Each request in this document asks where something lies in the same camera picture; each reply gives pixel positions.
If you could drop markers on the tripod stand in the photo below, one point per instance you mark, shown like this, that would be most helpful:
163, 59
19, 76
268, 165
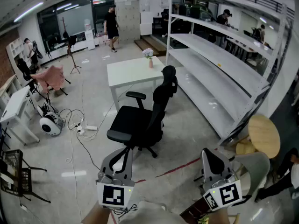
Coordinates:
70, 52

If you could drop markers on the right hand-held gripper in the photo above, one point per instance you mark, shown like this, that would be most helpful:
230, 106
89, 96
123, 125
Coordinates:
224, 193

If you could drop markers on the black mesh office chair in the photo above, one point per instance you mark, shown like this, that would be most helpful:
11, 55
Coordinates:
23, 69

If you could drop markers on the red floor tape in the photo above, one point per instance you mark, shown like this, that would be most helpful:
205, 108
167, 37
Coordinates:
177, 168

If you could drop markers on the beige locker cabinet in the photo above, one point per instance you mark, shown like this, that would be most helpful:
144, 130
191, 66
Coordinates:
128, 20

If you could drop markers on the person's right forearm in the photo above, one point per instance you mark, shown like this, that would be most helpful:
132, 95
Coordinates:
219, 217

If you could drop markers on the small wooden stool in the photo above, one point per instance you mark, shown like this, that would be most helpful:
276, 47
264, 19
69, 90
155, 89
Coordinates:
244, 147

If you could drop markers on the person's left forearm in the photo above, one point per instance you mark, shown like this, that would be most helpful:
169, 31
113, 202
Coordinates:
95, 214

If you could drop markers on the white narrow desk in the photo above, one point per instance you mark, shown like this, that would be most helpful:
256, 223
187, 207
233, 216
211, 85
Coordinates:
16, 106

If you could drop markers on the black metal chair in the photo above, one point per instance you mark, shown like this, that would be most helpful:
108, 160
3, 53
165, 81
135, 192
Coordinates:
14, 171

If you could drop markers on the white cabinet wooden top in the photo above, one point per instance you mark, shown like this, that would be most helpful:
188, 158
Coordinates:
7, 87

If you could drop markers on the short white power strip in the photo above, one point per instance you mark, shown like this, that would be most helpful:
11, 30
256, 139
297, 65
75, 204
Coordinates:
80, 130

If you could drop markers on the round wooden table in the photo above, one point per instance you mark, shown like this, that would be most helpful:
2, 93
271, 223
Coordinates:
264, 134

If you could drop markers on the pink vase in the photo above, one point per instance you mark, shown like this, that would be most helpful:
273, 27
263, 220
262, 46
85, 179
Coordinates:
151, 64

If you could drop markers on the white square table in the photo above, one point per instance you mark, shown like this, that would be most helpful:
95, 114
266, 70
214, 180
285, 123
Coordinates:
130, 72

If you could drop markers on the pale blue flower bouquet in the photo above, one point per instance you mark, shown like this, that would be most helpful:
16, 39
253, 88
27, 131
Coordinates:
148, 53

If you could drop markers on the black balcony railing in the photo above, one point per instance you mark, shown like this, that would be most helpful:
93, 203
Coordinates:
264, 0

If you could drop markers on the long ceiling light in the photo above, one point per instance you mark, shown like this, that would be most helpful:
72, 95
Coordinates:
28, 12

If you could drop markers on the white metal shelving rack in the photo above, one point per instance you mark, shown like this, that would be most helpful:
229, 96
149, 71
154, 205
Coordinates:
217, 62

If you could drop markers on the white round wheeled device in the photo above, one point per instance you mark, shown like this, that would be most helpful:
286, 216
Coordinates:
49, 123

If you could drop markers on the large dark window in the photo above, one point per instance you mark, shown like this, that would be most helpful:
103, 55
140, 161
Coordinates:
77, 20

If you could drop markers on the pink cloth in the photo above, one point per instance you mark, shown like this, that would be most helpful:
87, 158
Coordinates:
52, 78

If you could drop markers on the grey plastic chair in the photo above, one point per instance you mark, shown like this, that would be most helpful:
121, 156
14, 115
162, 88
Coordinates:
254, 167

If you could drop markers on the person's cream shirt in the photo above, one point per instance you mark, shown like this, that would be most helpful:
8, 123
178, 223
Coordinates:
149, 213

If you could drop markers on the white water dispenser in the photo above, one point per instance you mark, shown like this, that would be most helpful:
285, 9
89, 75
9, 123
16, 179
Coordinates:
90, 37

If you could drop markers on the wooden step platform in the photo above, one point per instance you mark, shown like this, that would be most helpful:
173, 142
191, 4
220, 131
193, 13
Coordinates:
149, 44

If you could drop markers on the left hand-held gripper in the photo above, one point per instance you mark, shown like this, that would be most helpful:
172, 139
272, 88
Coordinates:
114, 195

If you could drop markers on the white cubby shelf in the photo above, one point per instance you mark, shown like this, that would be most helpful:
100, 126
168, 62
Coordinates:
14, 50

